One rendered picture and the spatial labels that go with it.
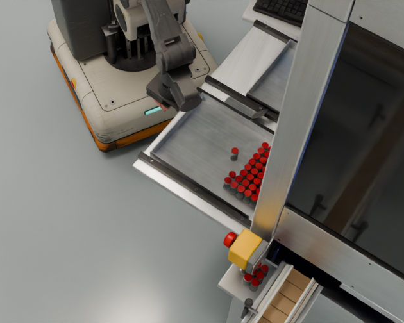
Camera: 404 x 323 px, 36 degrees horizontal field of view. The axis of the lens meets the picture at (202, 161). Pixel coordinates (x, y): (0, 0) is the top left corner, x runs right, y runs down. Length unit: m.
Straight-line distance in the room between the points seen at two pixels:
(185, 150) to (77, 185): 1.05
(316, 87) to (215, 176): 0.80
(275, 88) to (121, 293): 1.10
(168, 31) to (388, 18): 0.66
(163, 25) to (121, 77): 1.33
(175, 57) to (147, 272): 1.36
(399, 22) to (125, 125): 1.92
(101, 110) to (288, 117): 1.59
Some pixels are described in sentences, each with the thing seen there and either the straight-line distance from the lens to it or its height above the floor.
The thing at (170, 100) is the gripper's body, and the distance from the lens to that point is 1.55.
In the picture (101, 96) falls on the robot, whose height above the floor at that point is 0.28.
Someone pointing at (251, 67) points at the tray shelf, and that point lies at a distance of 2.01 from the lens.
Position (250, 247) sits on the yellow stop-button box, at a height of 1.03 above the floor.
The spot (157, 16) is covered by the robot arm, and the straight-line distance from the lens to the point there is 1.42.
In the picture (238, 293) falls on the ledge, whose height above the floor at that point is 0.88.
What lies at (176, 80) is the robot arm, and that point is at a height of 1.30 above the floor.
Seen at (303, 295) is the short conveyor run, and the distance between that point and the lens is 1.58.
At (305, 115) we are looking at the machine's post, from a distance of 1.10.
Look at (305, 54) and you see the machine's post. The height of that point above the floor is 1.70.
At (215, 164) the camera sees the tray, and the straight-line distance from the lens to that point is 1.80.
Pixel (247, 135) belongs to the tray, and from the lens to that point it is 1.86.
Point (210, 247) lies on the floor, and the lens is 2.64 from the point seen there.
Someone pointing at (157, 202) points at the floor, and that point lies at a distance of 2.72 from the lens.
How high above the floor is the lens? 2.45
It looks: 61 degrees down
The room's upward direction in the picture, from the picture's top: 4 degrees clockwise
